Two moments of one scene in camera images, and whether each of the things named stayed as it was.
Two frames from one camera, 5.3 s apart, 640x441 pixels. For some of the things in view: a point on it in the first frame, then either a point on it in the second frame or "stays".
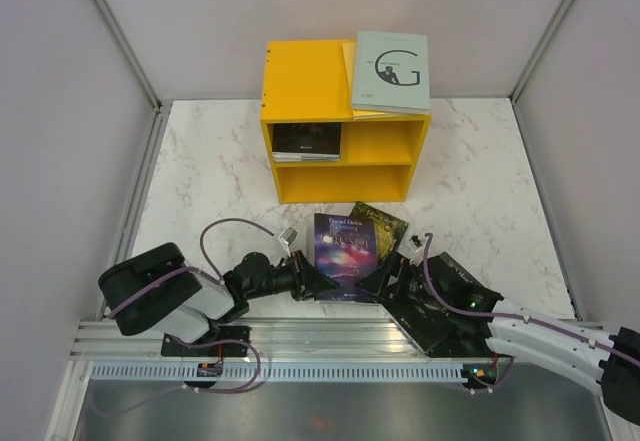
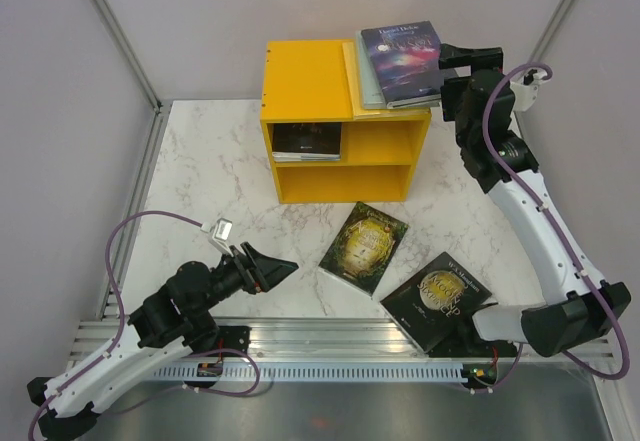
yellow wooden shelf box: x=304 y=81 stays
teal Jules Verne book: x=304 y=156 stays
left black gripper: x=307 y=279 -> x=258 y=272
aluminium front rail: x=345 y=339 stays
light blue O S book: x=303 y=156 stays
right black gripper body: x=408 y=285 -> x=453 y=93
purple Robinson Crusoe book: x=346 y=250 -> x=407 y=61
